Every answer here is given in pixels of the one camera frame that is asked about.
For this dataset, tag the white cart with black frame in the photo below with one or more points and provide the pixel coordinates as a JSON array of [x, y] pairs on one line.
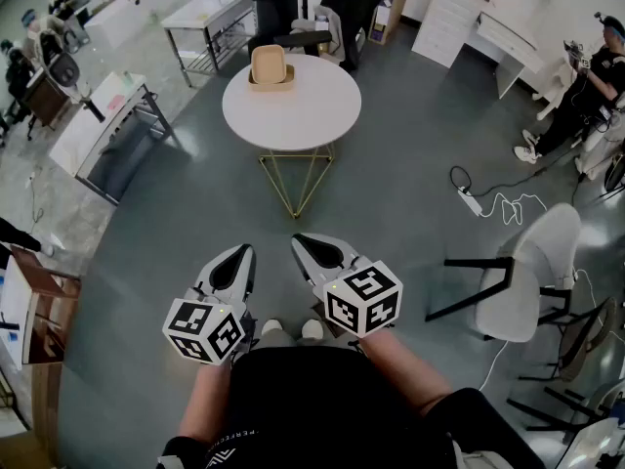
[[97, 130]]

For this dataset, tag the white counter island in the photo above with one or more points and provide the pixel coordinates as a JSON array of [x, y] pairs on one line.
[[127, 15]]

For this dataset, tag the cardboard box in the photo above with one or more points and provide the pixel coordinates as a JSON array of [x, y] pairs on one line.
[[390, 8]]

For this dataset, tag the white metal frame desk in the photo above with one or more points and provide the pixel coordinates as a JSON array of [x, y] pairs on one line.
[[210, 12]]

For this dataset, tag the grey chair with black legs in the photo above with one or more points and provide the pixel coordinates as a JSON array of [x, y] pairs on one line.
[[532, 281]]

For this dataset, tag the pink flat item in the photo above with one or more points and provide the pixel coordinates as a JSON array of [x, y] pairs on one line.
[[115, 102]]

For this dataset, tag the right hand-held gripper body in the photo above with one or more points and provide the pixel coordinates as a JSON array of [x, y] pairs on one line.
[[363, 301]]

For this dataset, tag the grey white wheeled machine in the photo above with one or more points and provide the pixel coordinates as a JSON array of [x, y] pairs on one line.
[[61, 66]]

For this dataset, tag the person's right forearm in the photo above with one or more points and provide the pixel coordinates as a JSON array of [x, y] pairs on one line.
[[405, 374]]

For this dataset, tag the person's left forearm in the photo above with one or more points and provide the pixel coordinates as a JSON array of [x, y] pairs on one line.
[[205, 398]]

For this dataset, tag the person's shoe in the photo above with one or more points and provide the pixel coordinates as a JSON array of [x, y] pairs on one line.
[[272, 327], [312, 328]]

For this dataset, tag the white drawer desk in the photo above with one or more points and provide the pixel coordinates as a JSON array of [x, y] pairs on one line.
[[454, 22]]

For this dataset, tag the black frame chair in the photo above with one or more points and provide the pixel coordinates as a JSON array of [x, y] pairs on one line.
[[586, 330]]

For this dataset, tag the person's right shoe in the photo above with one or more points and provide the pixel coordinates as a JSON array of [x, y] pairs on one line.
[[312, 328]]

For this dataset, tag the person's black shirt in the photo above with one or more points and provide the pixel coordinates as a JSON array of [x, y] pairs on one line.
[[312, 408]]

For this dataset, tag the brown wooden shelf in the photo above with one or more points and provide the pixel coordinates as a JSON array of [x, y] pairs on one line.
[[49, 311]]

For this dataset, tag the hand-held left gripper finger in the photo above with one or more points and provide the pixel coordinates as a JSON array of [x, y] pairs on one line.
[[217, 262], [249, 281]]

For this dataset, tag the white side desk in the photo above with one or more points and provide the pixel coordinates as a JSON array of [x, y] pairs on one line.
[[595, 445]]

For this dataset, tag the white round table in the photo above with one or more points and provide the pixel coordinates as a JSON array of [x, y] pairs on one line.
[[293, 115]]

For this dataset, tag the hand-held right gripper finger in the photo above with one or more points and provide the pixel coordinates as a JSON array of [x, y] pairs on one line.
[[306, 264], [346, 251]]

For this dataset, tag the green item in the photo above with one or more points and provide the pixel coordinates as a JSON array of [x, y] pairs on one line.
[[127, 78]]

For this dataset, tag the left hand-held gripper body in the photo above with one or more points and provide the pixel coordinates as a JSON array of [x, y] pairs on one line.
[[202, 328]]

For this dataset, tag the person's left shoe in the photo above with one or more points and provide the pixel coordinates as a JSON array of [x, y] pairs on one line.
[[272, 327]]

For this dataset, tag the black office chair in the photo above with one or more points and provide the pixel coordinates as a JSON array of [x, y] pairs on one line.
[[356, 8]]

